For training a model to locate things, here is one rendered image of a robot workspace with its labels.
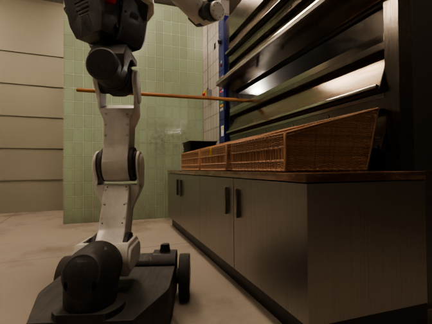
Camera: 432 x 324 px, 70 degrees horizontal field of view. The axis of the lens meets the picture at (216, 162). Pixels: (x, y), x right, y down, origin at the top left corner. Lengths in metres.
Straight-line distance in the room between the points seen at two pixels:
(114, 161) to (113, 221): 0.23
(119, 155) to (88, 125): 2.47
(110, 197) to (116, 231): 0.14
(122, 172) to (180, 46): 2.97
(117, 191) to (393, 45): 1.29
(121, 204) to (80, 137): 2.50
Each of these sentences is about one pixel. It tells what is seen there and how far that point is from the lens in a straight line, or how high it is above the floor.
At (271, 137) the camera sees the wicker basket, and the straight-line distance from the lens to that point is 1.28.
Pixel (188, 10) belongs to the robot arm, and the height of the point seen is 1.24.
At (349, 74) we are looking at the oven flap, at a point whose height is 1.07.
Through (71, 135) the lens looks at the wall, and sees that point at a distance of 3.74.
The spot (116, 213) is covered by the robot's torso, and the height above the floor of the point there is 0.42.
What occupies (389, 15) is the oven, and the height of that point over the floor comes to 1.24.
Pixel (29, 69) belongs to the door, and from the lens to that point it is 5.27.
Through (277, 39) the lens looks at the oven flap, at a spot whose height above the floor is 1.39.
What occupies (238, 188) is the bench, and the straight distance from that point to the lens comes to 1.47.
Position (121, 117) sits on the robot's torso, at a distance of 1.33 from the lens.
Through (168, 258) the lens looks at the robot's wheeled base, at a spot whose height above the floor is 0.19.
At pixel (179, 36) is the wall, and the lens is 4.13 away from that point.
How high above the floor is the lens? 0.60
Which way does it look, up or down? 1 degrees up
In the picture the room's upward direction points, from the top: straight up
